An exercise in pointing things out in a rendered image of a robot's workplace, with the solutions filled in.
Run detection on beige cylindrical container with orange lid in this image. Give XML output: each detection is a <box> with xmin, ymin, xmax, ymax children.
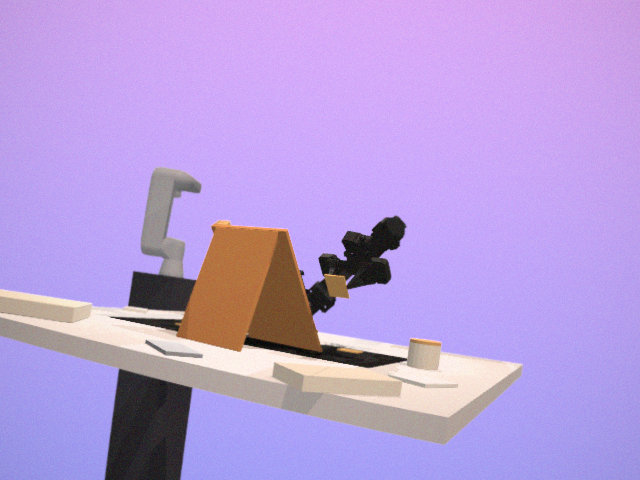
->
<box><xmin>407</xmin><ymin>338</ymin><xmax>441</xmax><ymax>370</ymax></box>

